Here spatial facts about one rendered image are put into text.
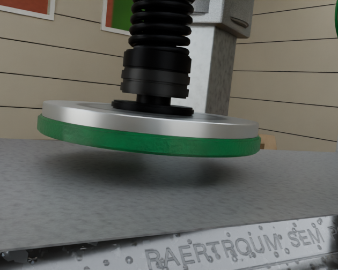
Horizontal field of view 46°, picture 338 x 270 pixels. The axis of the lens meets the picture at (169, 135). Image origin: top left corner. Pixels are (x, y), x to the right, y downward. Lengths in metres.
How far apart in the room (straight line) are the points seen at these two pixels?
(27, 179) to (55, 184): 0.02
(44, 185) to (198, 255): 0.13
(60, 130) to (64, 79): 6.43
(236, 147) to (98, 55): 6.65
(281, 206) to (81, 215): 0.15
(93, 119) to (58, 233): 0.12
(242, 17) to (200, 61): 0.18
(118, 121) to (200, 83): 0.94
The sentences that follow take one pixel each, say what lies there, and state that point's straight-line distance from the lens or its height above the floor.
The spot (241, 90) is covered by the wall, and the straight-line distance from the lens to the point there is 7.49.
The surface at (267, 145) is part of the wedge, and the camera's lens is 1.30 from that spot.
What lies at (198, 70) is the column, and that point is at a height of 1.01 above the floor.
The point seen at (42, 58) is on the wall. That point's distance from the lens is 6.59.
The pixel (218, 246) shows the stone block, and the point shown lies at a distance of 0.24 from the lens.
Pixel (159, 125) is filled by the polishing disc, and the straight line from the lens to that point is 0.30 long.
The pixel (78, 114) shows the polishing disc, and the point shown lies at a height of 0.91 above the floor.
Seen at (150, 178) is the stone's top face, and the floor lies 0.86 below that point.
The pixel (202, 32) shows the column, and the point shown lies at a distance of 1.25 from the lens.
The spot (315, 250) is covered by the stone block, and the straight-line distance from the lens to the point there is 0.29.
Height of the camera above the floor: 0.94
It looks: 6 degrees down
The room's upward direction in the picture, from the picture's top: 6 degrees clockwise
